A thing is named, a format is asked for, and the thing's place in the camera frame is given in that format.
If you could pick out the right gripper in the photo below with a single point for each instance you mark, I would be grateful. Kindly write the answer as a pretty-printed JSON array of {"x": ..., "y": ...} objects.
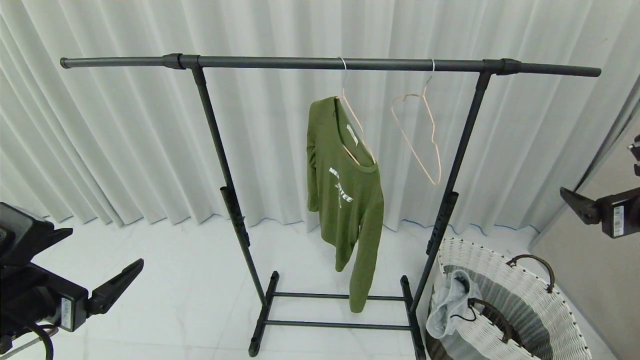
[{"x": 620, "y": 217}]

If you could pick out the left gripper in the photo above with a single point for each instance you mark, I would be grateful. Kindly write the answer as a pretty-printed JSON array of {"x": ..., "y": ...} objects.
[{"x": 45, "y": 300}]

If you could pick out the pink clothes hanger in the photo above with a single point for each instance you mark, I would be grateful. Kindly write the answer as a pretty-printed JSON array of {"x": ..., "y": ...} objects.
[
  {"x": 412, "y": 146},
  {"x": 365, "y": 142}
]

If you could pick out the green long-sleeved shirt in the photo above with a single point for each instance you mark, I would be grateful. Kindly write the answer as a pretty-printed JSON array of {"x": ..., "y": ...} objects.
[{"x": 350, "y": 225}]

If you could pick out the white laundry basket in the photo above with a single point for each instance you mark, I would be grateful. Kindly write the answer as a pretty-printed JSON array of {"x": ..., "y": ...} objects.
[{"x": 480, "y": 255}]

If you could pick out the black clothes rack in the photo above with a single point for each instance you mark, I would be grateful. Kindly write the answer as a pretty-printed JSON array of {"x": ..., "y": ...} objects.
[{"x": 300, "y": 63}]

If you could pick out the white curtain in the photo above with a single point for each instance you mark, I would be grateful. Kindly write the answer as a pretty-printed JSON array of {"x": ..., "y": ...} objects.
[{"x": 125, "y": 125}]

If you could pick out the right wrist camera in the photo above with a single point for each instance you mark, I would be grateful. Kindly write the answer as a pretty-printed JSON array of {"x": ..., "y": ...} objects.
[{"x": 636, "y": 150}]

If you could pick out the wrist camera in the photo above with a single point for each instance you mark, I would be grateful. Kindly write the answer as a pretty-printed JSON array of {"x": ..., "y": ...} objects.
[
  {"x": 15, "y": 225},
  {"x": 636, "y": 150}
]

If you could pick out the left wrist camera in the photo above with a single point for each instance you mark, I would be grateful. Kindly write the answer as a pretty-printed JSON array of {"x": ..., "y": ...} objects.
[{"x": 15, "y": 225}]

